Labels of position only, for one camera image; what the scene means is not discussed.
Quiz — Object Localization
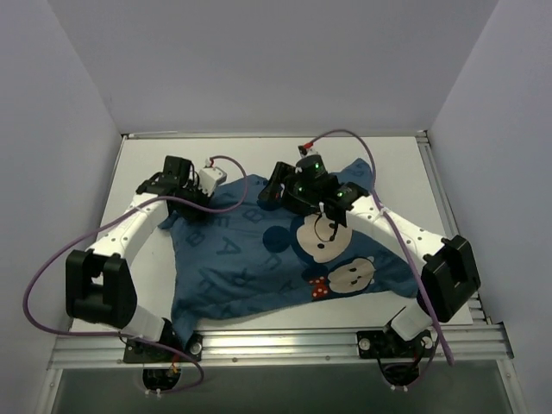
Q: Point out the purple cable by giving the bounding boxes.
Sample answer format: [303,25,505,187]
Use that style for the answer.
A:
[24,154,250,396]
[306,128,456,367]

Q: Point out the aluminium rail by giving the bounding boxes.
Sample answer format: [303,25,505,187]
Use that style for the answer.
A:
[49,324,514,369]
[416,135,491,325]

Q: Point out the blue cartoon pillowcase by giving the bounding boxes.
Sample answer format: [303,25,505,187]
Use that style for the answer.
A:
[160,174,417,342]

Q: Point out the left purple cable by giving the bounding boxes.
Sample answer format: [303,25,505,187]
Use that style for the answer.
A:
[24,154,250,396]

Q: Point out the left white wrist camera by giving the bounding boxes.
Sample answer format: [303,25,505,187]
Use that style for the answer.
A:
[198,166,227,197]

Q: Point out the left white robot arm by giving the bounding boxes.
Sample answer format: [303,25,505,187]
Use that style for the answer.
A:
[66,156,227,361]

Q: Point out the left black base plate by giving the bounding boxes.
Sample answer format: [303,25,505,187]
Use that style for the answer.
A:
[122,332,204,364]

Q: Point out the aluminium right side rail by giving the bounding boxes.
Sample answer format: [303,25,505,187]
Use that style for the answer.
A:
[416,135,491,325]

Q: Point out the aluminium front rail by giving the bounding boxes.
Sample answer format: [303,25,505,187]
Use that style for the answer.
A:
[49,324,514,369]

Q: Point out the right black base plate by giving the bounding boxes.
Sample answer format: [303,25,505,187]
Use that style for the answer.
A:
[356,329,434,360]

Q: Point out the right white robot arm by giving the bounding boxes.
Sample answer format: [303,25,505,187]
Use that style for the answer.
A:
[259,155,481,356]

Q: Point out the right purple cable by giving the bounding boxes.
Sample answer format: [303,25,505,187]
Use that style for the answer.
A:
[306,128,456,367]

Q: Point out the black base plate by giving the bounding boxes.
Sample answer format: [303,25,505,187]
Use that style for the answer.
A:
[356,329,434,360]
[122,332,204,364]

